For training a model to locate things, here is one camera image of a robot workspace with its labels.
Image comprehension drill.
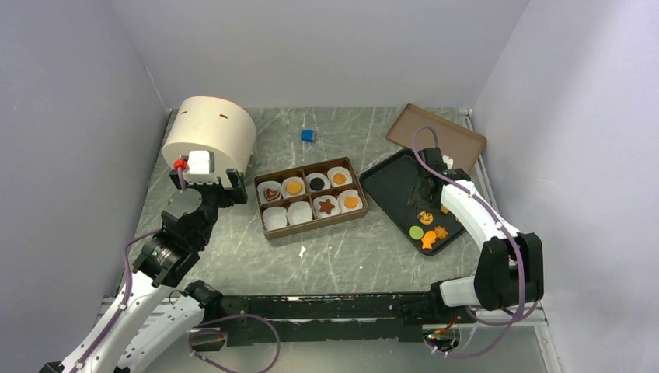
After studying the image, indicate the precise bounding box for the brown box lid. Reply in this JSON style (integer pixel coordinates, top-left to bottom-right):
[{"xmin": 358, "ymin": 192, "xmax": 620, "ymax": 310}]
[{"xmin": 385, "ymin": 103, "xmax": 486, "ymax": 173}]

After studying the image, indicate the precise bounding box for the brown heart cookie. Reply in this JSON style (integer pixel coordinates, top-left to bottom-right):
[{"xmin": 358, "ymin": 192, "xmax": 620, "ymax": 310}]
[{"xmin": 263, "ymin": 187, "xmax": 281, "ymax": 202}]

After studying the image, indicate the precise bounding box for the green round cookie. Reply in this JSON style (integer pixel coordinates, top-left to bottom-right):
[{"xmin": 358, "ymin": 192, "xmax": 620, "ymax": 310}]
[{"xmin": 408, "ymin": 225, "xmax": 424, "ymax": 241}]

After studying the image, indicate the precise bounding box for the small round orange cookie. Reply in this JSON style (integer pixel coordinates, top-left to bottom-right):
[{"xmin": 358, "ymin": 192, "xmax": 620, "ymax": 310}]
[{"xmin": 343, "ymin": 196, "xmax": 360, "ymax": 210}]

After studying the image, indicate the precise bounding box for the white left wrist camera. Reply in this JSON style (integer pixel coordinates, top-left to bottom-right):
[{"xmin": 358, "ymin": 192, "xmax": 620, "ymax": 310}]
[{"xmin": 173, "ymin": 150, "xmax": 214, "ymax": 175}]

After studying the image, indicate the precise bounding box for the small blue cube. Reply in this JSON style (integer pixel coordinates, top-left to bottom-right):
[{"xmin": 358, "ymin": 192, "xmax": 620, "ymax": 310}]
[{"xmin": 300, "ymin": 129, "xmax": 316, "ymax": 143}]

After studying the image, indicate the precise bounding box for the orange lotus-slice cookie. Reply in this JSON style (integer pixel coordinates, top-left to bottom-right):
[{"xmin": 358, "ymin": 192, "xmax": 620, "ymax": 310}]
[{"xmin": 417, "ymin": 211, "xmax": 434, "ymax": 225}]

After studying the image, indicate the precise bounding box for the black sandwich cookie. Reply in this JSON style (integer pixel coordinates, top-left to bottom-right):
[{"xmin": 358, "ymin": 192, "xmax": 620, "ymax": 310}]
[{"xmin": 309, "ymin": 177, "xmax": 326, "ymax": 192}]

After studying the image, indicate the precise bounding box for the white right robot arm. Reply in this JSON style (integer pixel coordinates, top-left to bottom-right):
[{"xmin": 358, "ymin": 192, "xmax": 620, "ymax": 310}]
[{"xmin": 413, "ymin": 148, "xmax": 544, "ymax": 322}]

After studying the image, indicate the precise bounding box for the orange fish cookie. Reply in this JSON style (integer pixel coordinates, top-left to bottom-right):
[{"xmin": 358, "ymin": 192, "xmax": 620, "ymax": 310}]
[{"xmin": 420, "ymin": 231, "xmax": 438, "ymax": 250}]

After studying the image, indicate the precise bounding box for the cream cylindrical container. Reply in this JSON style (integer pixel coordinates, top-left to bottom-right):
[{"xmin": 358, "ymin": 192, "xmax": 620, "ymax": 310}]
[{"xmin": 162, "ymin": 96, "xmax": 257, "ymax": 183}]

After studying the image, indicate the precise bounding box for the brown star cookie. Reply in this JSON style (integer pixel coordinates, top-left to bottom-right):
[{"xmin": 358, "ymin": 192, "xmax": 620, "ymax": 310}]
[{"xmin": 319, "ymin": 199, "xmax": 336, "ymax": 214}]

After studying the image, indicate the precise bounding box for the orange swirl cookie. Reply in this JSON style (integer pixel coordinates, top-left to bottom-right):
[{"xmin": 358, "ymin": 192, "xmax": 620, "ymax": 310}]
[{"xmin": 332, "ymin": 173, "xmax": 347, "ymax": 186}]

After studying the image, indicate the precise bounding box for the brown divided cookie box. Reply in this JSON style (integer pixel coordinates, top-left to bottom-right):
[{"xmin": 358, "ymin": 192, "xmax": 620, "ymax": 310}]
[{"xmin": 253, "ymin": 157, "xmax": 368, "ymax": 240}]

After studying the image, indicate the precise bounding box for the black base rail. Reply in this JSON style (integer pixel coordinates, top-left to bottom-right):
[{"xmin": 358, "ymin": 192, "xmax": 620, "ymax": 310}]
[{"xmin": 185, "ymin": 291, "xmax": 477, "ymax": 347}]

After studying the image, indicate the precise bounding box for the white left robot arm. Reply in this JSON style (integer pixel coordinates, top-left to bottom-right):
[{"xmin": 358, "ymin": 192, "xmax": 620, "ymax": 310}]
[{"xmin": 41, "ymin": 169, "xmax": 248, "ymax": 372}]

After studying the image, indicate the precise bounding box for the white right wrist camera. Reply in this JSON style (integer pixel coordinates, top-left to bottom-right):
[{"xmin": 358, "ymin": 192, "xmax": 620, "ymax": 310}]
[{"xmin": 442, "ymin": 155, "xmax": 454, "ymax": 169}]

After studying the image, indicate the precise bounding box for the black cookie tray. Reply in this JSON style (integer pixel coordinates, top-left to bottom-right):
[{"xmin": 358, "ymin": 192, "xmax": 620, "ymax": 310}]
[{"xmin": 359, "ymin": 149, "xmax": 465, "ymax": 256}]

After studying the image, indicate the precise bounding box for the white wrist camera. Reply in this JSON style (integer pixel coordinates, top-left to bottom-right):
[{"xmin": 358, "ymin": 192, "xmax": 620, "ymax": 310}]
[
  {"xmin": 442, "ymin": 155, "xmax": 454, "ymax": 169},
  {"xmin": 173, "ymin": 150, "xmax": 214, "ymax": 175}
]

